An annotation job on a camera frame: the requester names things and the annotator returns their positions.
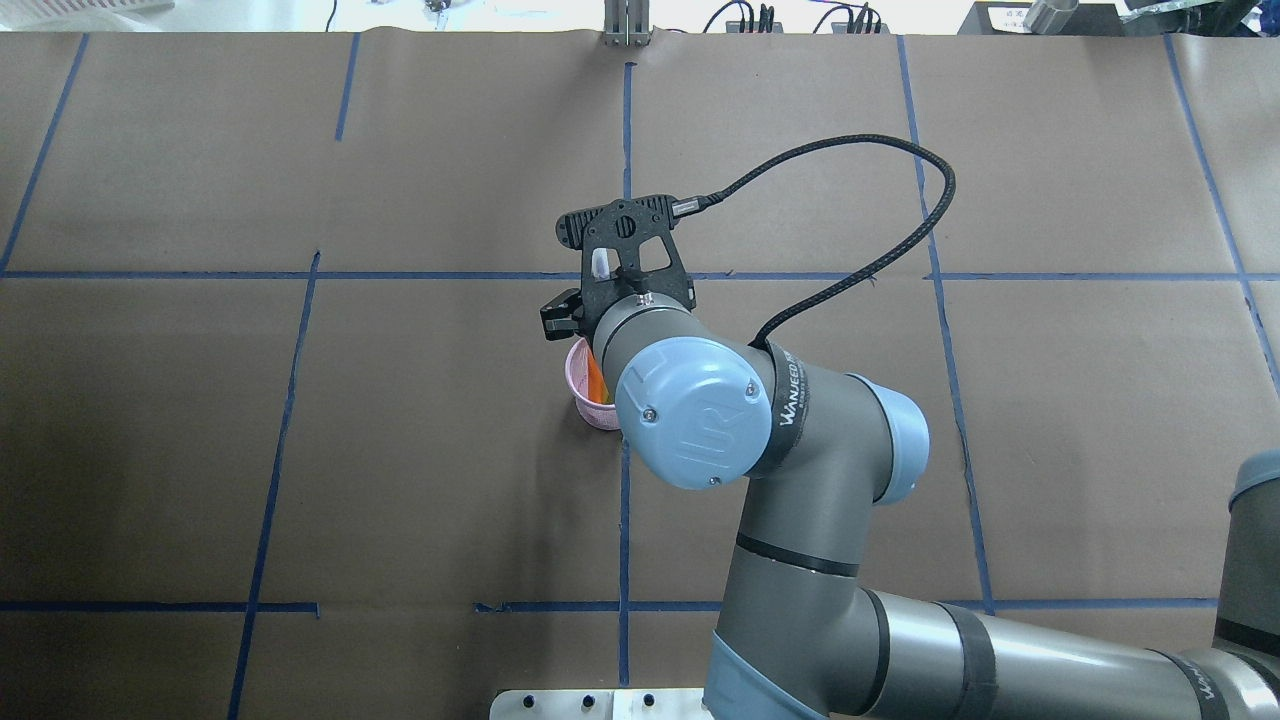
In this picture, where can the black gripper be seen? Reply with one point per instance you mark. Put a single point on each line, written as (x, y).
(563, 313)

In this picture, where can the orange marker pen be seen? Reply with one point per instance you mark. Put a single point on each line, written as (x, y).
(597, 389)

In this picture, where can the purple marker pen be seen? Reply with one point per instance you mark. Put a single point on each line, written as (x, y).
(600, 266)

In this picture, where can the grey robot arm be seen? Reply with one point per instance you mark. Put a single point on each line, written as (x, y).
(1086, 434)

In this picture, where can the pink mesh pen holder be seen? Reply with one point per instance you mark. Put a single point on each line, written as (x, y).
(585, 380)

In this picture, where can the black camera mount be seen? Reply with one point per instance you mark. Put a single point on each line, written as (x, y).
(638, 232)

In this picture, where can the aluminium frame post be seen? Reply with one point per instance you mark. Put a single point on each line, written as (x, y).
(626, 23)

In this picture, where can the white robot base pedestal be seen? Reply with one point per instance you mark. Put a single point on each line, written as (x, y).
(615, 703)

